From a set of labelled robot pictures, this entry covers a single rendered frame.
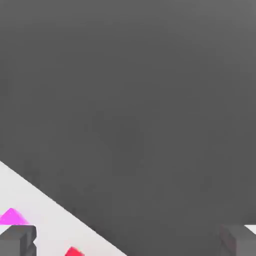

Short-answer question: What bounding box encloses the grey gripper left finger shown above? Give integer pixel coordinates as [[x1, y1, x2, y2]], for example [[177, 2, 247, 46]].
[[0, 224, 37, 256]]

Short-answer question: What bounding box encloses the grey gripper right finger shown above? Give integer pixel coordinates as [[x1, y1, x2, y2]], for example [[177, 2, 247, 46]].
[[218, 224, 256, 256]]

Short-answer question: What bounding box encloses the small magenta cube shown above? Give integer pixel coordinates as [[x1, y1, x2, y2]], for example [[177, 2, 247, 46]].
[[0, 207, 30, 226]]

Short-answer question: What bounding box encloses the small red cube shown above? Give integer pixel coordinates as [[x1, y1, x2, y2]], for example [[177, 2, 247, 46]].
[[64, 246, 86, 256]]

